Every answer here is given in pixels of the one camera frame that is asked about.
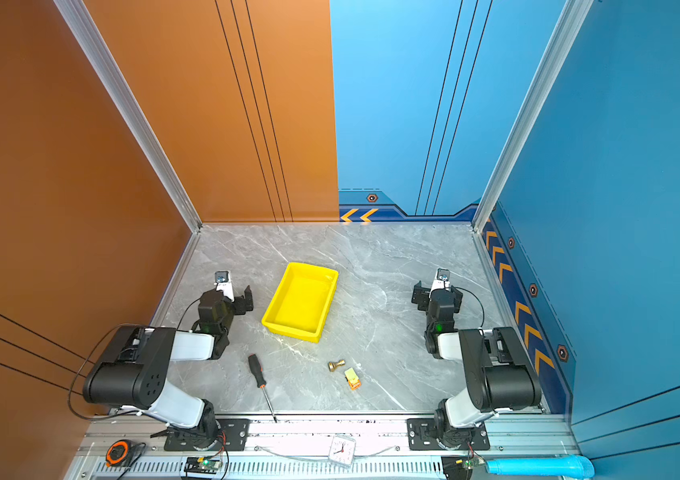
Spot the blue foam tube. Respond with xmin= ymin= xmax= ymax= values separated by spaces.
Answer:
xmin=485 ymin=455 xmax=595 ymax=479

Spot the yellow plastic bin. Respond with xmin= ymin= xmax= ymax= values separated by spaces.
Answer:
xmin=261 ymin=262 xmax=339 ymax=343

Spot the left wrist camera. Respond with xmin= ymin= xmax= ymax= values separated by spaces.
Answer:
xmin=214 ymin=270 xmax=234 ymax=301

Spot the green circuit board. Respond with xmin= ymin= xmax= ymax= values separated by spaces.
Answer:
xmin=182 ymin=456 xmax=224 ymax=479

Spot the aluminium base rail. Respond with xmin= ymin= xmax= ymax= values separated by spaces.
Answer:
xmin=65 ymin=412 xmax=580 ymax=479

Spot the black orange screwdriver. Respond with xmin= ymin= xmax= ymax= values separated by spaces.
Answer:
xmin=248 ymin=354 xmax=278 ymax=422

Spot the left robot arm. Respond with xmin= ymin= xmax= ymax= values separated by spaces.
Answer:
xmin=82 ymin=287 xmax=254 ymax=451

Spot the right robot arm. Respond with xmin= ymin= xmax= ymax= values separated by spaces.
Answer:
xmin=411 ymin=276 xmax=543 ymax=450

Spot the small yellow orange toy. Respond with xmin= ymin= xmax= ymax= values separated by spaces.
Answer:
xmin=344 ymin=368 xmax=362 ymax=391

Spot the orange black tape measure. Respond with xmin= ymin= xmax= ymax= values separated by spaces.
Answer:
xmin=105 ymin=439 xmax=134 ymax=467

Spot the brass fitting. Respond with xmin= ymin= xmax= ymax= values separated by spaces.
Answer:
xmin=327 ymin=360 xmax=346 ymax=372

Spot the white desk clock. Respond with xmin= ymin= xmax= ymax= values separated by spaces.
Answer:
xmin=327 ymin=435 xmax=357 ymax=468

